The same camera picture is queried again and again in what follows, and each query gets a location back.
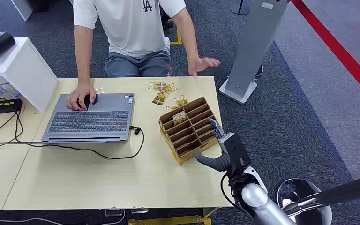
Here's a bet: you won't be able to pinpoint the person's right hand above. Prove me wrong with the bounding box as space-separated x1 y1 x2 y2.
66 83 98 112

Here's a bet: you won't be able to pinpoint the person's left hand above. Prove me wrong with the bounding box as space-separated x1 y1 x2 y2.
188 56 221 77

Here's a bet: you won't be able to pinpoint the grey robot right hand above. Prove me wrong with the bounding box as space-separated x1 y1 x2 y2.
193 118 233 173

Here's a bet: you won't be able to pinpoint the black computer mouse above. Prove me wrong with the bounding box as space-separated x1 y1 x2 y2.
77 94 99 110

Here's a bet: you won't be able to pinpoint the person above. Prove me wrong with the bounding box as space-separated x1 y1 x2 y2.
66 0 221 112

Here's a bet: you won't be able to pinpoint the grey laptop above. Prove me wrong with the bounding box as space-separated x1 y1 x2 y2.
0 92 136 146

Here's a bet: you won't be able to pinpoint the white cabinet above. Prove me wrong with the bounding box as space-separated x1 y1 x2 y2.
0 37 60 113

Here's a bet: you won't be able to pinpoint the grey kiosk pillar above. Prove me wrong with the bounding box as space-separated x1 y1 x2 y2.
219 0 291 105

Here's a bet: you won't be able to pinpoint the round dark stand base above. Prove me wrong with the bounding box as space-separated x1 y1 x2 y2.
229 0 253 15

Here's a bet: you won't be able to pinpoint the black power adapter yellow labels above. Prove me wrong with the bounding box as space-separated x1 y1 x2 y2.
0 98 23 115

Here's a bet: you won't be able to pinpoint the round chrome stand base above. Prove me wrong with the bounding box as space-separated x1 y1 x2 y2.
276 178 333 225

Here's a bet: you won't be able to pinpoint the white furniture panel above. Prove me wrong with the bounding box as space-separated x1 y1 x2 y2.
10 0 34 22

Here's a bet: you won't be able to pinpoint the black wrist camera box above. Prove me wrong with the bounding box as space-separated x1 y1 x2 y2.
218 133 252 171

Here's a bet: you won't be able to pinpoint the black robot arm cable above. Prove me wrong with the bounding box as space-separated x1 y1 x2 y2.
219 172 241 209

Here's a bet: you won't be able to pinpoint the black laptop power cable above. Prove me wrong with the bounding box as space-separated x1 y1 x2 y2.
0 110 145 160

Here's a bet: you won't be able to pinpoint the yellow floor frame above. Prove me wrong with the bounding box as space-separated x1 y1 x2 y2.
128 216 212 225

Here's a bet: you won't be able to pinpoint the white cable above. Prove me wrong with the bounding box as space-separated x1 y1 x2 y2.
0 210 126 225

